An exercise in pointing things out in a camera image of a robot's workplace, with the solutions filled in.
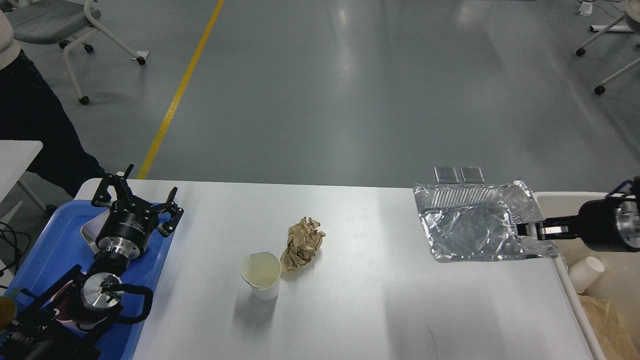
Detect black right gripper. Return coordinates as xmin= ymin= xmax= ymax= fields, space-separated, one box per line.
xmin=516 ymin=198 xmax=631 ymax=253

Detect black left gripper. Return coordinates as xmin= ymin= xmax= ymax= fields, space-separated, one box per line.
xmin=91 ymin=163 xmax=185 ymax=258

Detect stainless steel rectangular tin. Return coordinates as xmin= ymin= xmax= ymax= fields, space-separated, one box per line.
xmin=80 ymin=211 xmax=137 ymax=260

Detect aluminium foil tray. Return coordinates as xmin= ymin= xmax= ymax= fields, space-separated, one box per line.
xmin=413 ymin=180 xmax=559 ymax=264

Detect pink HOME mug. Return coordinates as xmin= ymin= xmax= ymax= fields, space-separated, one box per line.
xmin=51 ymin=279 xmax=124 ymax=333

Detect white paper cup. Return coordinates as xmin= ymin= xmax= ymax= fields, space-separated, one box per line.
xmin=240 ymin=251 xmax=282 ymax=301

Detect brown paper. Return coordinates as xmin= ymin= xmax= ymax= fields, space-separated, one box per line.
xmin=578 ymin=294 xmax=640 ymax=360
xmin=279 ymin=217 xmax=326 ymax=274

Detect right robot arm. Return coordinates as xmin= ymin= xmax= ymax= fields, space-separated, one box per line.
xmin=516 ymin=176 xmax=640 ymax=253

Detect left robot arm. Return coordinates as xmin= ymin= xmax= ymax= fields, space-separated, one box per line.
xmin=1 ymin=165 xmax=184 ymax=360

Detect paper cup in bin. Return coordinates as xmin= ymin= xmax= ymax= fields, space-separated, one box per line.
xmin=567 ymin=256 xmax=606 ymax=294

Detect blue plastic tray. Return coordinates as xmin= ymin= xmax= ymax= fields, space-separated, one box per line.
xmin=7 ymin=200 xmax=173 ymax=360

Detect white plastic bin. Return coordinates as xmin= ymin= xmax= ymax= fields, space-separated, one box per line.
xmin=533 ymin=192 xmax=640 ymax=360

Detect right floor socket plate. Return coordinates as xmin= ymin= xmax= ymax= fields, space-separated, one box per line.
xmin=460 ymin=166 xmax=486 ymax=184

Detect floor socket plate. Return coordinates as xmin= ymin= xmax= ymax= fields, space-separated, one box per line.
xmin=434 ymin=166 xmax=460 ymax=184
xmin=460 ymin=166 xmax=486 ymax=184

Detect brown paper in bin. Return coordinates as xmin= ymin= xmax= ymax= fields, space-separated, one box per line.
xmin=578 ymin=294 xmax=640 ymax=360

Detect left floor socket plate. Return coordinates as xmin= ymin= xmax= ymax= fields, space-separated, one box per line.
xmin=434 ymin=166 xmax=460 ymax=184

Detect white side table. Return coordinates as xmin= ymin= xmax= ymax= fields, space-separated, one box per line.
xmin=0 ymin=139 xmax=47 ymax=212

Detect person in beige sweater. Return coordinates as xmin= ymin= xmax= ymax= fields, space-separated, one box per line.
xmin=0 ymin=14 xmax=105 ymax=198

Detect dark blue HOME mug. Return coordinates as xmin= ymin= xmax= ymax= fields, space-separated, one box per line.
xmin=0 ymin=296 xmax=18 ymax=333

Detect grey office chair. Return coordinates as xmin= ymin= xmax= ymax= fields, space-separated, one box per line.
xmin=1 ymin=0 xmax=149 ymax=105

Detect white chair legs right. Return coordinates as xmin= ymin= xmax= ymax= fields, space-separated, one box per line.
xmin=575 ymin=0 xmax=640 ymax=96

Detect black cables left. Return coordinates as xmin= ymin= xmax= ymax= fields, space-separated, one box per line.
xmin=0 ymin=222 xmax=32 ymax=281

